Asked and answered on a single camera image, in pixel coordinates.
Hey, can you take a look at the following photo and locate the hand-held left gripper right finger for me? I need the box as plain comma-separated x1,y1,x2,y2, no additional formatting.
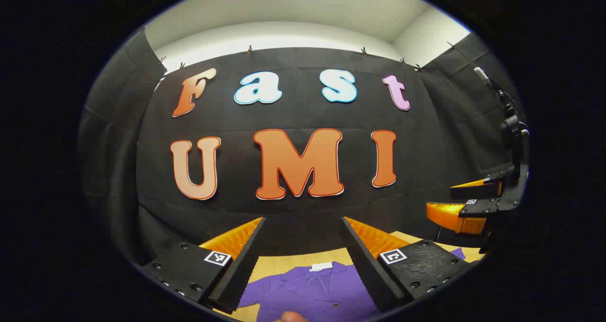
340,216,476,313

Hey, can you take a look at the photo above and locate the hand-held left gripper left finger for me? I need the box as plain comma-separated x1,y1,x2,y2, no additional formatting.
141,217,267,313

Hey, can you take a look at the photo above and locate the purple knit cardigan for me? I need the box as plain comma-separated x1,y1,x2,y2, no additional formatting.
237,247,467,322

